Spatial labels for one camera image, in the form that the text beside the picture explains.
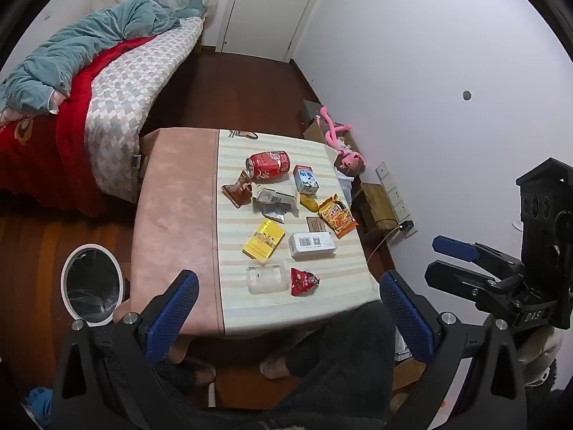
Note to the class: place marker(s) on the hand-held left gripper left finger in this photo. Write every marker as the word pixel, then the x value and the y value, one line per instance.
pixel 172 313

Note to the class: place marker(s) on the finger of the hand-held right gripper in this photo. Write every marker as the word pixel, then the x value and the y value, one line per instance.
pixel 452 277
pixel 454 246

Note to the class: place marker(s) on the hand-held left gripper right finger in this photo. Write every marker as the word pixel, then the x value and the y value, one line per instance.
pixel 407 318

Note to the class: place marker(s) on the white round waste bin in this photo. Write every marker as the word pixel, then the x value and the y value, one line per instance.
pixel 92 282

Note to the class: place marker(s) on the silver foil wrapper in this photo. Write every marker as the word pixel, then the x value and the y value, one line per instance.
pixel 273 204

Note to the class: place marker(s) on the blue and white milk carton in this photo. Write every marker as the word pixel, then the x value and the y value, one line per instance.
pixel 306 180

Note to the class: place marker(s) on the black charger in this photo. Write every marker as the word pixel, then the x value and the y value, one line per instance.
pixel 407 225

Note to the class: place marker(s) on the person's right leg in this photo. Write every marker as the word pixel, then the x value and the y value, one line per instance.
pixel 344 358

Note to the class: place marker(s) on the striped table cloth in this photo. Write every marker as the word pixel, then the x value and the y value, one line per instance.
pixel 344 273

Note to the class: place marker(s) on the white power strip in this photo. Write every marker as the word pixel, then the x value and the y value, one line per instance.
pixel 394 192

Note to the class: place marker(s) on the wooden crate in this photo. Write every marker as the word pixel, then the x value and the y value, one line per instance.
pixel 378 206

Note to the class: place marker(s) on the white table leg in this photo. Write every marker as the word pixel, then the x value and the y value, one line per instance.
pixel 211 395

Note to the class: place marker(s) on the clear plastic tray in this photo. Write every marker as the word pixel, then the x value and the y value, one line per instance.
pixel 267 278

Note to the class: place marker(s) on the pink table cloth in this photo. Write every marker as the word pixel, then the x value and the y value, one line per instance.
pixel 179 206

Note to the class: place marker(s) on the small red wrapper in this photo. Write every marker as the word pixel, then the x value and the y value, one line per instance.
pixel 302 282

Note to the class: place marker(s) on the yellow cardboard box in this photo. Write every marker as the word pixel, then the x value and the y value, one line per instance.
pixel 264 239

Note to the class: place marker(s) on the white cardboard box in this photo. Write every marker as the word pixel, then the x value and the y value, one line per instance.
pixel 312 246

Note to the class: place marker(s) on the orange snack packet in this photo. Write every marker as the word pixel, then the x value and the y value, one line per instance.
pixel 338 217

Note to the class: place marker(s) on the white bag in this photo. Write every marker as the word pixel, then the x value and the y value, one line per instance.
pixel 345 184

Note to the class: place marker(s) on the brown paper card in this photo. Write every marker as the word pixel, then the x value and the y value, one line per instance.
pixel 317 225

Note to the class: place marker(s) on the pink plush toy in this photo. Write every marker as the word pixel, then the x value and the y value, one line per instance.
pixel 349 159

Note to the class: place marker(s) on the brown snack wrapper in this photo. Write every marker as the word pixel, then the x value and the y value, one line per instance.
pixel 239 190

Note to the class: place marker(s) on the small yellow potato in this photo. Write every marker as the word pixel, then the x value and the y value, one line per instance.
pixel 309 204

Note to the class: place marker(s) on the blue cloth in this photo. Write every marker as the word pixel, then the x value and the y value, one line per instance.
pixel 39 405

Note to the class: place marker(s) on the red soda can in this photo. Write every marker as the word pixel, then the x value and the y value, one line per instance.
pixel 268 165

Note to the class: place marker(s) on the brown cardboard box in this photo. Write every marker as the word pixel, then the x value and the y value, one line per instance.
pixel 315 132

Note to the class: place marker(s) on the grey box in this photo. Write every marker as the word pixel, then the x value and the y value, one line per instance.
pixel 309 108

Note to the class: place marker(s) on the red blanket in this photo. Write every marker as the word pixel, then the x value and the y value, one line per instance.
pixel 49 152

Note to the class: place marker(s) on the checkered bed sheet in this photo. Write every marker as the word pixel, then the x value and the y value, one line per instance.
pixel 130 98

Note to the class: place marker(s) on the wooden bed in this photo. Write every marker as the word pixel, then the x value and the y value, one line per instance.
pixel 201 36

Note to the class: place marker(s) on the teal quilt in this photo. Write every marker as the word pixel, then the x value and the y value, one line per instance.
pixel 80 49

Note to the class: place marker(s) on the white door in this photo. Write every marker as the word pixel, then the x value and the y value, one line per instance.
pixel 273 9

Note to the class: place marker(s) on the grey metal bracket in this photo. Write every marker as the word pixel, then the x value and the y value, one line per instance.
pixel 138 165

